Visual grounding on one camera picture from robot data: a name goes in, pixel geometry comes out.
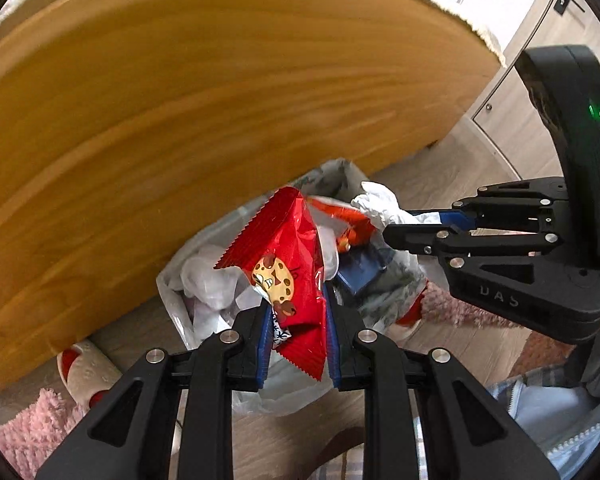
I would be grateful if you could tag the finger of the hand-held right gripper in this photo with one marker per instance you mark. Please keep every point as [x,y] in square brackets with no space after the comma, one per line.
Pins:
[415,237]
[460,219]

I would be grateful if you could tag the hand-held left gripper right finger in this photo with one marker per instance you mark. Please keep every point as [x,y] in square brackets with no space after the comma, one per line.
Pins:
[334,360]

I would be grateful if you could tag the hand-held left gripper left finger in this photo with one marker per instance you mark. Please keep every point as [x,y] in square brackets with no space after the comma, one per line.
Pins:
[266,360]

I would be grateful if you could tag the translucent plastic wrap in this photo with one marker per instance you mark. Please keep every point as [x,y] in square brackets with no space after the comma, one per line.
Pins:
[380,205]

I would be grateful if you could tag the dark blue cardboard box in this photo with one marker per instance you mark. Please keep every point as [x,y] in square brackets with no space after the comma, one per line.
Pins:
[360,270]

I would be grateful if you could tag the red white snack bag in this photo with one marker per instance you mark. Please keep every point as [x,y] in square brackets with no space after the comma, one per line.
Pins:
[350,220]

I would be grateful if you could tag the waste bin with plastic liner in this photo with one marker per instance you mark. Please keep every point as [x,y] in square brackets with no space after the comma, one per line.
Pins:
[330,175]

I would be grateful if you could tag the red cookie packet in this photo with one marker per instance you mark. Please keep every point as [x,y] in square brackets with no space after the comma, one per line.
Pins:
[290,240]

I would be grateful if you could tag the light wooden door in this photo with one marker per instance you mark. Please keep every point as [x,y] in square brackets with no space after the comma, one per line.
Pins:
[540,20]

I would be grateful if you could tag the person's light blue pajamas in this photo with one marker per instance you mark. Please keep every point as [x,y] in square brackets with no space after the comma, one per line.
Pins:
[540,410]

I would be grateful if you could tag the wooden bed footboard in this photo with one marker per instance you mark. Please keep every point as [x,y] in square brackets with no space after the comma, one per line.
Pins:
[180,135]

